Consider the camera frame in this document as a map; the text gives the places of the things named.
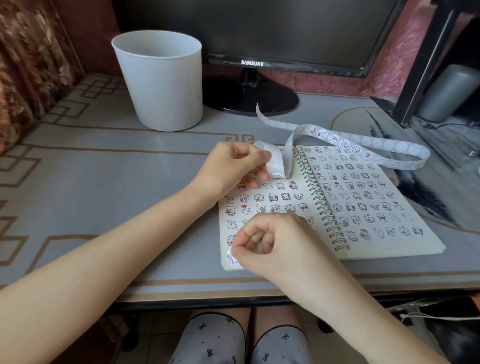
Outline black shelf frame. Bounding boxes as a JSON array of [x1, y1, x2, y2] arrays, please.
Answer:
[[371, 0, 480, 128]]

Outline grey patterned desk mat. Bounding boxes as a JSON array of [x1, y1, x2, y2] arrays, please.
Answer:
[[0, 73, 480, 305]]

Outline black desk frame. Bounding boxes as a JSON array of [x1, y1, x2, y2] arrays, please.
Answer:
[[112, 288, 480, 335]]

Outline person's left leg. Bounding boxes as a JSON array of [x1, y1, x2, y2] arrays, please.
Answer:
[[189, 307, 252, 338]]

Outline grey cylindrical speaker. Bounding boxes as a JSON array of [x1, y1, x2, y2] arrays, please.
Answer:
[[416, 63, 480, 124]]

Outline white sticker strip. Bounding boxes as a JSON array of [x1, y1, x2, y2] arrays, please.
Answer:
[[253, 101, 431, 180]]

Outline brown floral curtain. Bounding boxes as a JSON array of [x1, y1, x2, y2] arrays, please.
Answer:
[[0, 0, 85, 155]]

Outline black computer monitor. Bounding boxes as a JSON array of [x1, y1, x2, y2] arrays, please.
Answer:
[[111, 0, 408, 116]]

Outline cream spiral notebook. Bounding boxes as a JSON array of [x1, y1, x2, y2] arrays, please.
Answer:
[[218, 144, 447, 272]]

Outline person's leg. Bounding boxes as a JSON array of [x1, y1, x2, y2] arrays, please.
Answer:
[[189, 307, 252, 338], [253, 305, 303, 348]]

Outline person's right leg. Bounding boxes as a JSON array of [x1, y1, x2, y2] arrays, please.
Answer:
[[253, 305, 303, 348]]

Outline person's right forearm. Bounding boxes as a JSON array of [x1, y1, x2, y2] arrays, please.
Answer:
[[296, 258, 447, 364]]

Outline black cable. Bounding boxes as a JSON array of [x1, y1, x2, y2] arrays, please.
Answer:
[[431, 121, 480, 131]]

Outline person's left hand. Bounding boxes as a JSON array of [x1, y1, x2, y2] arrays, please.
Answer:
[[187, 141, 273, 207]]

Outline white plastic waste bin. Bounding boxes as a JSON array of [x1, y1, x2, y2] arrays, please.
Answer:
[[111, 29, 204, 133]]

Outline grey bow-print shorts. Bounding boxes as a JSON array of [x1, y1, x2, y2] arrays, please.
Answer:
[[167, 312, 312, 364]]

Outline round cartoon sticker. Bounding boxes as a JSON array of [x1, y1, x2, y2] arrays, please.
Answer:
[[224, 249, 245, 268]]

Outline person's left forearm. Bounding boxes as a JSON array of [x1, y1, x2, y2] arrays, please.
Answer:
[[0, 187, 218, 364]]

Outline thin white cable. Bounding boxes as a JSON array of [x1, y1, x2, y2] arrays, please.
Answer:
[[386, 299, 480, 323]]

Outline person's right hand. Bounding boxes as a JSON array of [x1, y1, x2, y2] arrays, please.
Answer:
[[229, 212, 350, 303]]

